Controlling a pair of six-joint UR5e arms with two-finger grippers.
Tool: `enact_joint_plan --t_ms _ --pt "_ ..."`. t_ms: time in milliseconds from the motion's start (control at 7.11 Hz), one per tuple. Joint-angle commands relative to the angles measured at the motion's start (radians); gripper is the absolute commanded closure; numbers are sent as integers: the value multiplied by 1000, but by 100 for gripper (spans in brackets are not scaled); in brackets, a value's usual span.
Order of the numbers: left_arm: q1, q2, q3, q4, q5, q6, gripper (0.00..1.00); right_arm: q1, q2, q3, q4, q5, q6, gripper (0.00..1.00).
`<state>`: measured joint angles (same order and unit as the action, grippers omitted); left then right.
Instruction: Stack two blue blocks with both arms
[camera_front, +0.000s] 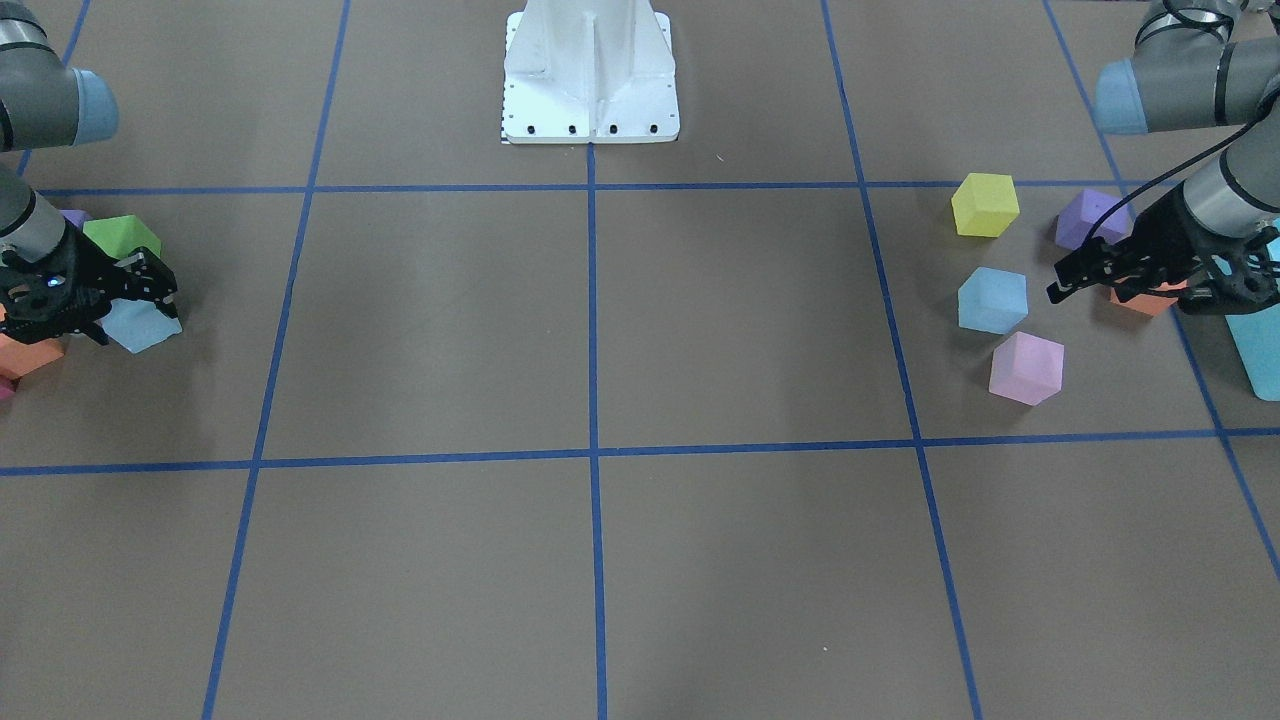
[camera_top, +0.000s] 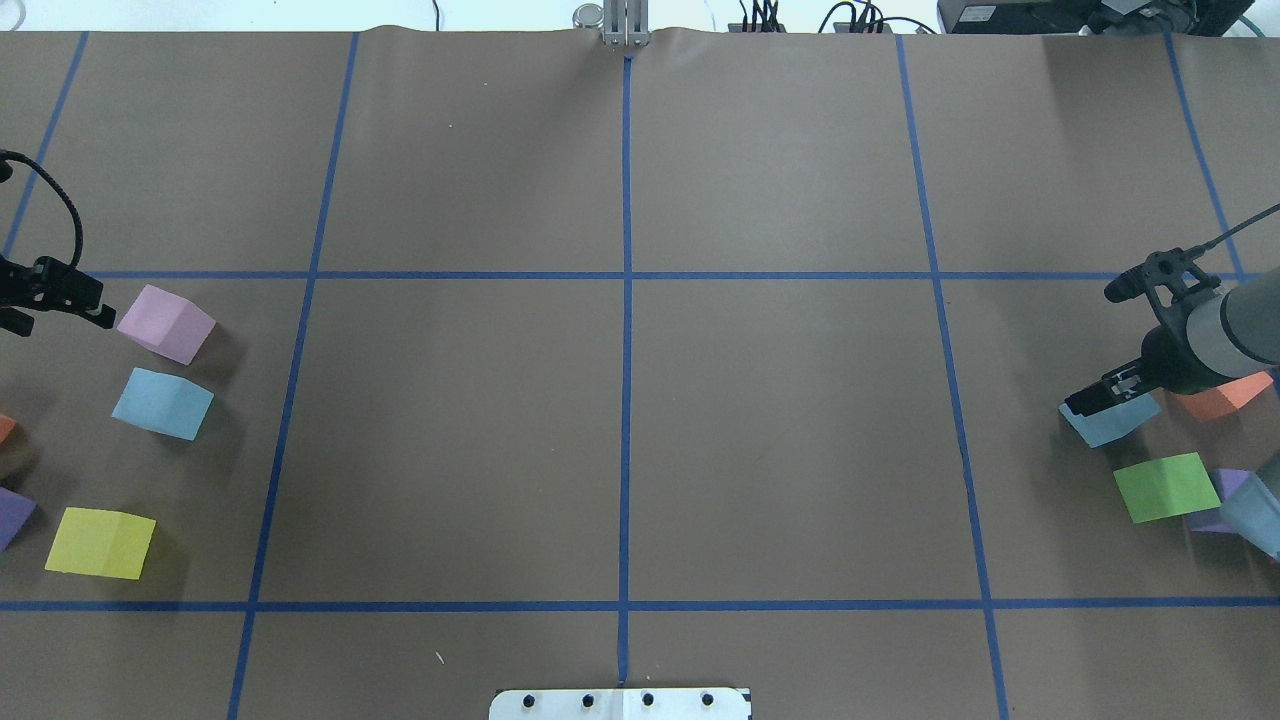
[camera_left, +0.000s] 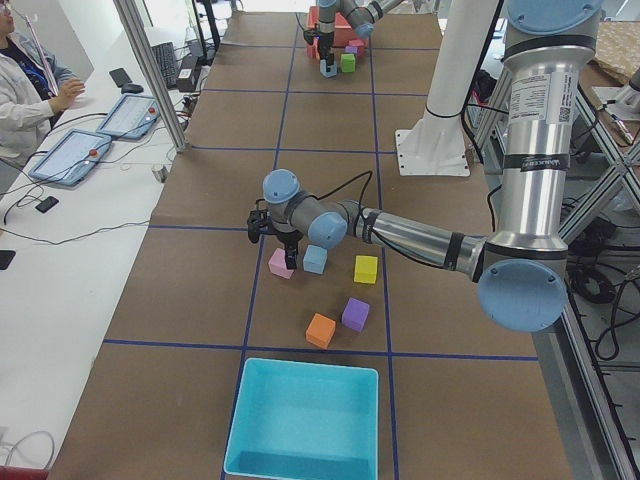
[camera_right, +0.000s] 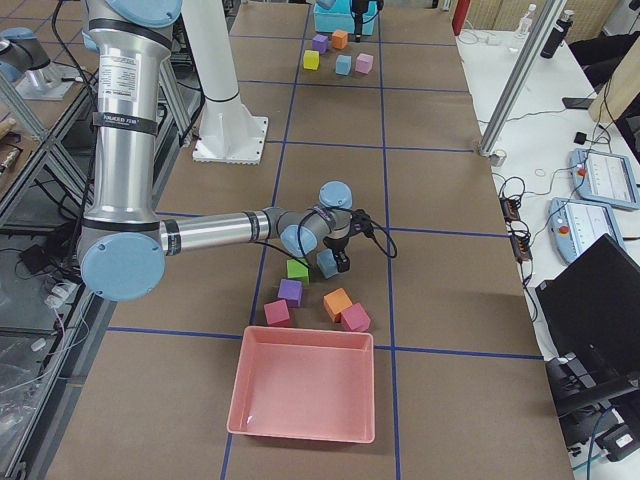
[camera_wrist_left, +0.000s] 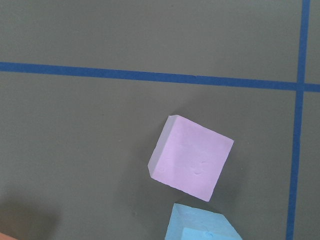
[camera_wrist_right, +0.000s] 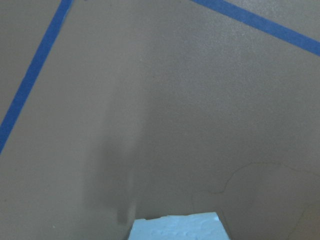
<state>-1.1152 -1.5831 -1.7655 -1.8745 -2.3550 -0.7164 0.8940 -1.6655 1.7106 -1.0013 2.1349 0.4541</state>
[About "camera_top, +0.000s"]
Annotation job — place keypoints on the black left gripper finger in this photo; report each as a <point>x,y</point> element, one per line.
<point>60,288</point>

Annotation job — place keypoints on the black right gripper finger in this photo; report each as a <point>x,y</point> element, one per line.
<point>1113,389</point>

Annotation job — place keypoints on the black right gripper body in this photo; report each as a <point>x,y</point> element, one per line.
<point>1166,362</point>

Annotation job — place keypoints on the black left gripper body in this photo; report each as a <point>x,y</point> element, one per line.
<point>62,291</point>

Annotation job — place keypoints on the light blue block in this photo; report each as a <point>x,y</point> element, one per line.
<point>1113,423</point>
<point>163,403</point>

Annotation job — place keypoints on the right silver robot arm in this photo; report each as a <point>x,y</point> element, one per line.
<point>1213,352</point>

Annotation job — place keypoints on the orange foam block far side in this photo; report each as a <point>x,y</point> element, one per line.
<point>1221,401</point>

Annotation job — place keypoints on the pink foam block near left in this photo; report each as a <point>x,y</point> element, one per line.
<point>167,324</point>

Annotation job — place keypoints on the green foam block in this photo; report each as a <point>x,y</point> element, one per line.
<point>1166,487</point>

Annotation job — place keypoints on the purple foam block far side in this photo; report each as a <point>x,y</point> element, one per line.
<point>1226,482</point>

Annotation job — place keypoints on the orange foam block near bin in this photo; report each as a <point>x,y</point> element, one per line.
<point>7,428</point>

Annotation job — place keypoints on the purple foam block near bin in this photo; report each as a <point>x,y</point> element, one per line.
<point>16,510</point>

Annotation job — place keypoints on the yellow foam block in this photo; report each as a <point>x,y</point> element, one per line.
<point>101,543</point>

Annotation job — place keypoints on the small metal cylinder weight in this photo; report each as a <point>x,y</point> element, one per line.
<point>588,16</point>

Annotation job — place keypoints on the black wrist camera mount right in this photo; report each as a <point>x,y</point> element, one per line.
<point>1172,281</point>

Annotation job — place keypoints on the aluminium frame post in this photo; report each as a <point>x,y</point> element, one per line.
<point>625,23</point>

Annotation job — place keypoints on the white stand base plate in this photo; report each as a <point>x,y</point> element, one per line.
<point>623,703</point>

